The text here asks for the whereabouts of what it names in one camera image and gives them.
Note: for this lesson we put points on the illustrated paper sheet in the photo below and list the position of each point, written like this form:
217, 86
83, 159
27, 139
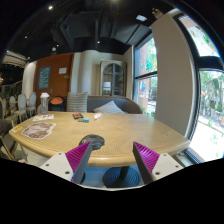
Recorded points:
38, 131

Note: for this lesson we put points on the blue wall poster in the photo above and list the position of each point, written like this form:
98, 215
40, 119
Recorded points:
44, 76

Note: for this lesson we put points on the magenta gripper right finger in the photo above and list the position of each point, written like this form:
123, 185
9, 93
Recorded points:
153, 166

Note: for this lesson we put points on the black red small box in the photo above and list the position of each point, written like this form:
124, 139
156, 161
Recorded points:
77, 116

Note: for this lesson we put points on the arched cabinet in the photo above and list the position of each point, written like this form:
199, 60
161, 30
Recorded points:
113, 78

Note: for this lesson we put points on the clear plastic water bottle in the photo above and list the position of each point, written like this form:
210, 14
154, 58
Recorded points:
44, 103

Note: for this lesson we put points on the white printed leaflet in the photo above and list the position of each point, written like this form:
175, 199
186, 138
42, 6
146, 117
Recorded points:
43, 117

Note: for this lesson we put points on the white dining chair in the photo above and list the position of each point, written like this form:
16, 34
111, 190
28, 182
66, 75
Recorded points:
21, 112
32, 104

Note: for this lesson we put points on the dark chair at left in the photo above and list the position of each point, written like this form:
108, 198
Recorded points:
7, 144

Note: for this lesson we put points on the striped cushion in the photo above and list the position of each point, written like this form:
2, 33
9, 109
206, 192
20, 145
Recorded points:
77, 102

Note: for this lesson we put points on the yellow small card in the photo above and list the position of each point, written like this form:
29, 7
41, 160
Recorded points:
16, 129

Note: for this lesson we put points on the black round table base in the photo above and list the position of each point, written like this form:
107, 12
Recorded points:
121, 177

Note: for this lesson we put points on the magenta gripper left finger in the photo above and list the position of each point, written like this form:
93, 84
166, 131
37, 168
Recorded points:
71, 165

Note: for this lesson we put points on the white cushion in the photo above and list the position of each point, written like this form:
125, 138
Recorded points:
109, 107

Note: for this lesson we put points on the brown curved sofa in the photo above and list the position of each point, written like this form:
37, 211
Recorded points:
125, 104

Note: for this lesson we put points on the white small tube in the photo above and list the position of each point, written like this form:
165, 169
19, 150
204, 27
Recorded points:
97, 116

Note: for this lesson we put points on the teal marker pen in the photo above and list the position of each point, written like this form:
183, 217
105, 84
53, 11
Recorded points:
83, 120

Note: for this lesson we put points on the black bag with orange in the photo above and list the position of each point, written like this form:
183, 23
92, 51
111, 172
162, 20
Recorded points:
57, 103

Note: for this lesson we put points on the black computer mouse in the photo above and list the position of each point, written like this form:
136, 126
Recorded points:
96, 140

